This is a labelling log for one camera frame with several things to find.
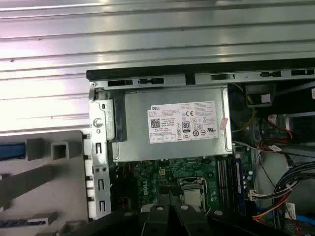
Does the orange yellow wire bundle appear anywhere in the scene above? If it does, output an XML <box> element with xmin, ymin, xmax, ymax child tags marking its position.
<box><xmin>252</xmin><ymin>194</ymin><xmax>291</xmax><ymax>223</ymax></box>

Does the silver CPU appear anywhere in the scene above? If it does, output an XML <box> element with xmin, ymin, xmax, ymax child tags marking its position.
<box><xmin>183</xmin><ymin>190</ymin><xmax>201</xmax><ymax>206</ymax></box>

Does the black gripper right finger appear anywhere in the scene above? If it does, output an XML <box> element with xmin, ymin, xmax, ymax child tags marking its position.
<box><xmin>172</xmin><ymin>186</ymin><xmax>284</xmax><ymax>236</ymax></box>

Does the silver power supply unit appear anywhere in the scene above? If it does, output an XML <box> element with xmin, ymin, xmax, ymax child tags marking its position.
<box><xmin>108</xmin><ymin>85</ymin><xmax>233</xmax><ymax>163</ymax></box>

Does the CPU socket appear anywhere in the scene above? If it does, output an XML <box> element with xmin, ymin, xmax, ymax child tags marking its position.
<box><xmin>177</xmin><ymin>176</ymin><xmax>210</xmax><ymax>214</ymax></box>

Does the hard disk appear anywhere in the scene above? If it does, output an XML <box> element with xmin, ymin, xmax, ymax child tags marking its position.
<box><xmin>0</xmin><ymin>142</ymin><xmax>26</xmax><ymax>161</ymax></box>

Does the silver optical drive cage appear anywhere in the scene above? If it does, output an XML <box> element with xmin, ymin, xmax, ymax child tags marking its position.
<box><xmin>275</xmin><ymin>78</ymin><xmax>315</xmax><ymax>148</ymax></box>

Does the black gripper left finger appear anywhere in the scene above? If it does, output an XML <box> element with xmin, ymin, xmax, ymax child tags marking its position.
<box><xmin>65</xmin><ymin>185</ymin><xmax>173</xmax><ymax>236</ymax></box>

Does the yellow black wire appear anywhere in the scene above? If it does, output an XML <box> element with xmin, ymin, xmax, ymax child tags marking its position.
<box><xmin>231</xmin><ymin>83</ymin><xmax>257</xmax><ymax>135</ymax></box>

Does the black wire bundle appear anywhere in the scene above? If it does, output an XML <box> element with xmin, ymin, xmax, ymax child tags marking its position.
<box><xmin>273</xmin><ymin>161</ymin><xmax>315</xmax><ymax>200</ymax></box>

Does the grey parts rack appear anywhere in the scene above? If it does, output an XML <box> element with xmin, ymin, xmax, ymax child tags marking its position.
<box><xmin>0</xmin><ymin>130</ymin><xmax>91</xmax><ymax>236</ymax></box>

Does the black RAM slot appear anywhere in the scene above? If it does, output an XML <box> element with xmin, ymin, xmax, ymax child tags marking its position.
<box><xmin>216</xmin><ymin>157</ymin><xmax>226</xmax><ymax>209</ymax></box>
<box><xmin>225</xmin><ymin>157</ymin><xmax>235</xmax><ymax>212</ymax></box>

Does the green motherboard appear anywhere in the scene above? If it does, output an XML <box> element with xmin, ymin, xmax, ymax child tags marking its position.
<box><xmin>110</xmin><ymin>147</ymin><xmax>256</xmax><ymax>222</ymax></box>

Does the black open PC case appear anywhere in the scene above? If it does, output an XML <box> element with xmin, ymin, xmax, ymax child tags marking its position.
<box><xmin>86</xmin><ymin>58</ymin><xmax>315</xmax><ymax>236</ymax></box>

